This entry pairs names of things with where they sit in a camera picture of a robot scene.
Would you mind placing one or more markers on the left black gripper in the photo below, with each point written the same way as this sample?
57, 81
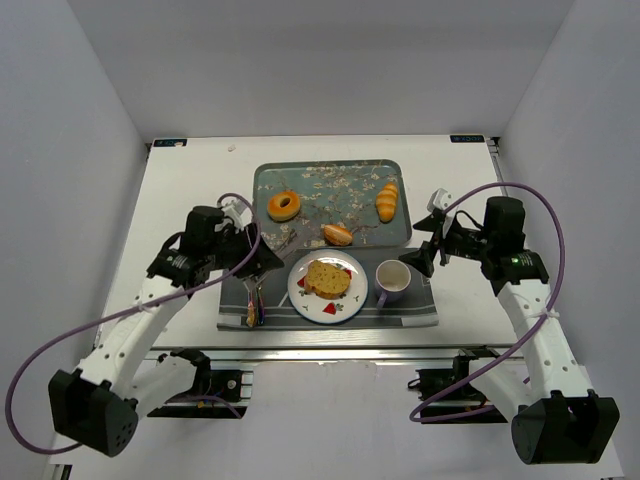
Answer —
257, 255

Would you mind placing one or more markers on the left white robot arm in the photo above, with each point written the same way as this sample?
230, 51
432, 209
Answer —
100, 403

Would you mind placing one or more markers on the right blue table label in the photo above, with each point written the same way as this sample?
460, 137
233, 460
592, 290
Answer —
466, 138

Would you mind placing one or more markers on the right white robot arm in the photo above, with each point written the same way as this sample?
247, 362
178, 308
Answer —
555, 415

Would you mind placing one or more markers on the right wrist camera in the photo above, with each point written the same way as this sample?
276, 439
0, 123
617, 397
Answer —
441, 199

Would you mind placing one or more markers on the sliced bread loaf piece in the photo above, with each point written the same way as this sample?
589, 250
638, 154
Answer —
325, 280

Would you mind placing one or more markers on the iridescent knife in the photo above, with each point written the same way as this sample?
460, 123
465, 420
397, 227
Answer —
252, 310

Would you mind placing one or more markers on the floral teal tray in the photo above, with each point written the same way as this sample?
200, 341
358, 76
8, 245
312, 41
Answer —
340, 192

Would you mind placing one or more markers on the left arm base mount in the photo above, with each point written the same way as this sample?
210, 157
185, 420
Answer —
217, 392

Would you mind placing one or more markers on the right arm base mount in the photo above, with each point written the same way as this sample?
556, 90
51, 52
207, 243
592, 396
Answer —
447, 395

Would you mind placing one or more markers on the glazed donut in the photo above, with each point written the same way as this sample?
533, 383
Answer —
283, 206

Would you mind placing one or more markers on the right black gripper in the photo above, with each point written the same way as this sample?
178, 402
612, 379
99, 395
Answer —
435, 240

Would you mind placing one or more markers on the grey striped placemat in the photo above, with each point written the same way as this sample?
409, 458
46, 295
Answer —
416, 308

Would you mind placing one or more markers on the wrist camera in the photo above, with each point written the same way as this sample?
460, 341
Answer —
232, 212
441, 199

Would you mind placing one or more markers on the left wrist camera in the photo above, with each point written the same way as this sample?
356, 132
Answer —
232, 212

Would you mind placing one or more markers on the left blue table label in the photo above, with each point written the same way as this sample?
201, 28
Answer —
169, 143

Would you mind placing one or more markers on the blue table label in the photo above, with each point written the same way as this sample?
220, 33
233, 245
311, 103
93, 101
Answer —
169, 143
466, 138

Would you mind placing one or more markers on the small round bun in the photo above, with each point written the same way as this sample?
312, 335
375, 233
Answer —
337, 235

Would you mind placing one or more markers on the lavender mug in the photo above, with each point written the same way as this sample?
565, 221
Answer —
392, 279

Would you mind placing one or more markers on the croissant roll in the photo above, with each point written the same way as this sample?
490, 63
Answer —
386, 202

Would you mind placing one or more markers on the white strawberry plate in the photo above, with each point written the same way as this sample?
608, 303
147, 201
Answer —
322, 311

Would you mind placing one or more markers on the metal tongs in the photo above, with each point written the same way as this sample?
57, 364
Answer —
253, 283

